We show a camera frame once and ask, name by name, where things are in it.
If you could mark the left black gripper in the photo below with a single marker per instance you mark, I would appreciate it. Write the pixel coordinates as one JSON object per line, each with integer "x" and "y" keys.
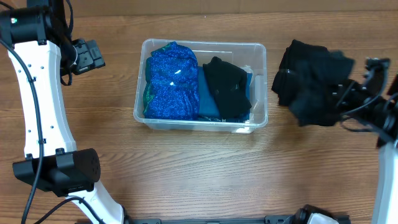
{"x": 90, "y": 56}

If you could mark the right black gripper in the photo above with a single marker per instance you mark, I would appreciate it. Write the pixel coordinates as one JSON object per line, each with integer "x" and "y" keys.
{"x": 344, "y": 90}

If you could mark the black taped garment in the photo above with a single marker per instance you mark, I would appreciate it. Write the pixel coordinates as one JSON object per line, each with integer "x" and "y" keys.
{"x": 319, "y": 75}

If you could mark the large black garment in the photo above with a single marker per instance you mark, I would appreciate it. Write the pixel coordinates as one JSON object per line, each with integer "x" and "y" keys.
{"x": 289, "y": 78}

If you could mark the shiny blue sequin fabric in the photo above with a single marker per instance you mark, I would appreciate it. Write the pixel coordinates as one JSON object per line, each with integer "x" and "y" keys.
{"x": 171, "y": 90}

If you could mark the blue denim jeans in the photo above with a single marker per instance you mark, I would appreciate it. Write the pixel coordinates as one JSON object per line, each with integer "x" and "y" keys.
{"x": 208, "y": 110}

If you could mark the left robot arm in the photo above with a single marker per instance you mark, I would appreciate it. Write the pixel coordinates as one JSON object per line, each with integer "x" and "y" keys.
{"x": 39, "y": 42}

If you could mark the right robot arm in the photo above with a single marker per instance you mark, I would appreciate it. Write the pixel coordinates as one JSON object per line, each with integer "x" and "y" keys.
{"x": 385, "y": 206}

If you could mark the clear plastic storage bin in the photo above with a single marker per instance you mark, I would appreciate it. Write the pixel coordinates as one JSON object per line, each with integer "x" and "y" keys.
{"x": 251, "y": 57}

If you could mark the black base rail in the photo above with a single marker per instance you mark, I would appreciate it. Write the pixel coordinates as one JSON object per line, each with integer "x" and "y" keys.
{"x": 269, "y": 219}

